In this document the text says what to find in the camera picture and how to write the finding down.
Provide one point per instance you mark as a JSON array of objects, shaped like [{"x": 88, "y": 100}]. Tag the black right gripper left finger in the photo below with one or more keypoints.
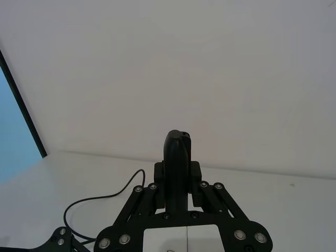
[{"x": 126, "y": 215}]

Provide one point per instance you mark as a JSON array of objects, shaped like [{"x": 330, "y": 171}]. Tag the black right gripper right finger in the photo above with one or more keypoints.
[{"x": 231, "y": 215}]

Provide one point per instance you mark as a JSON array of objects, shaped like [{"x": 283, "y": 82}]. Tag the blue panel with black frame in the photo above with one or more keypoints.
[{"x": 13, "y": 118}]

